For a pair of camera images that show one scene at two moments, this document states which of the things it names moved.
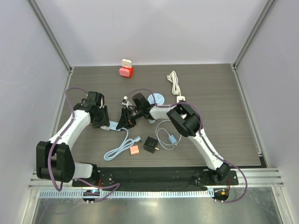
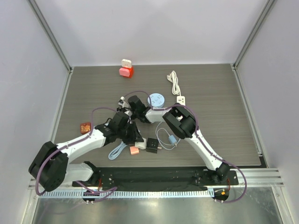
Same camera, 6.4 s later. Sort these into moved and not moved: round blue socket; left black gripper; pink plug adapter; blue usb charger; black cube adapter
Moved: left black gripper
Not moved: pink plug adapter; round blue socket; blue usb charger; black cube adapter
